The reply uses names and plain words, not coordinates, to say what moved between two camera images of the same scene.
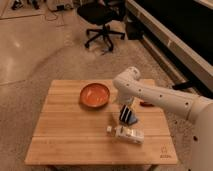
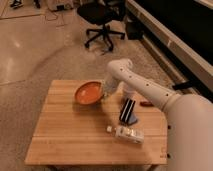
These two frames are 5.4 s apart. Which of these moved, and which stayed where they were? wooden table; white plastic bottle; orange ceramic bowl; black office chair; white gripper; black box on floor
Moved: white gripper; orange ceramic bowl
Stayed: black box on floor; wooden table; white plastic bottle; black office chair
